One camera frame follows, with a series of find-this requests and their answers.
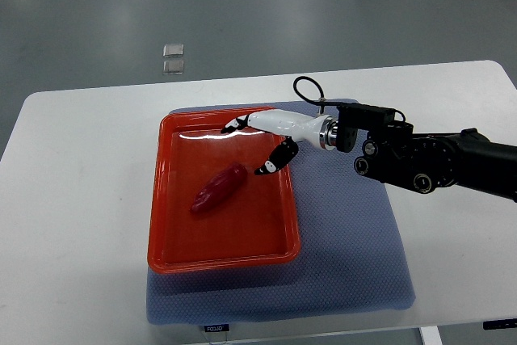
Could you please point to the grey-blue textured mat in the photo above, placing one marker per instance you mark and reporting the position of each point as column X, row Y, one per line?
column 351, row 258

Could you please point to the red plastic tray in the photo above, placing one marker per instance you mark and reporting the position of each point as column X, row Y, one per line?
column 256, row 225

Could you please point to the black table control panel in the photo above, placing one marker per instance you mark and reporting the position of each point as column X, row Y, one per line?
column 500, row 324

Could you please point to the upper metal floor plate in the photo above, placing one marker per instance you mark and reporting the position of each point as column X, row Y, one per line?
column 172, row 50

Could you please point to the red pepper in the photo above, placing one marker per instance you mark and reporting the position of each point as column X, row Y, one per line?
column 219, row 188

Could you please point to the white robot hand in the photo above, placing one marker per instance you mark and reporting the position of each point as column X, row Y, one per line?
column 294, row 126

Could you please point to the white table leg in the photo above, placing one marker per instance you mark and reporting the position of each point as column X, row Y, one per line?
column 430, row 335

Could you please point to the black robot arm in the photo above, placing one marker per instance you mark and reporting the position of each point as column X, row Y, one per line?
column 392, row 152

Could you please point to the black table label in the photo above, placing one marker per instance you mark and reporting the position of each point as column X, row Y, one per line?
column 218, row 328

